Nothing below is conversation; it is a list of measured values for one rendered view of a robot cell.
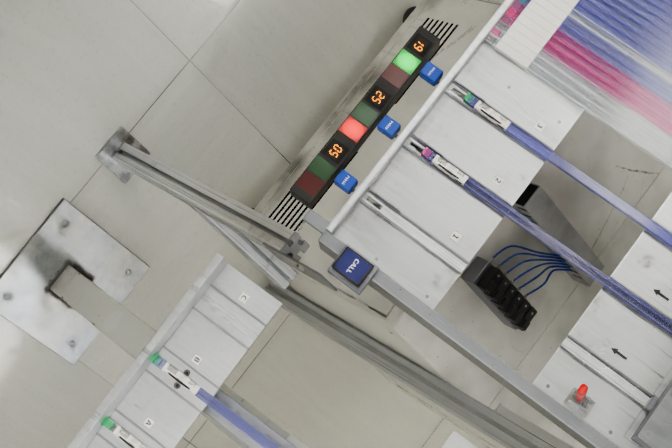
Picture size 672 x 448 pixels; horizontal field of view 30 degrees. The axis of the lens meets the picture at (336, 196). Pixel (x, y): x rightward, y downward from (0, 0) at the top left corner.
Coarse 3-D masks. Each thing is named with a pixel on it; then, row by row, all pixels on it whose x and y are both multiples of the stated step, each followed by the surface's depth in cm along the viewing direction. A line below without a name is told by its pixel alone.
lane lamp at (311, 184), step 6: (306, 174) 194; (312, 174) 194; (300, 180) 194; (306, 180) 194; (312, 180) 194; (318, 180) 194; (300, 186) 194; (306, 186) 194; (312, 186) 194; (318, 186) 194; (312, 192) 194
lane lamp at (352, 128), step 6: (348, 120) 196; (354, 120) 196; (342, 126) 196; (348, 126) 196; (354, 126) 196; (360, 126) 196; (342, 132) 196; (348, 132) 196; (354, 132) 196; (360, 132) 196; (354, 138) 195
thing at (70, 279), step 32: (64, 224) 243; (96, 224) 248; (32, 256) 242; (64, 256) 245; (96, 256) 249; (128, 256) 253; (0, 288) 239; (32, 288) 243; (64, 288) 242; (96, 288) 235; (128, 288) 255; (32, 320) 245; (64, 320) 249; (96, 320) 229; (128, 320) 223; (64, 352) 251; (128, 352) 217; (224, 384) 197; (256, 416) 188
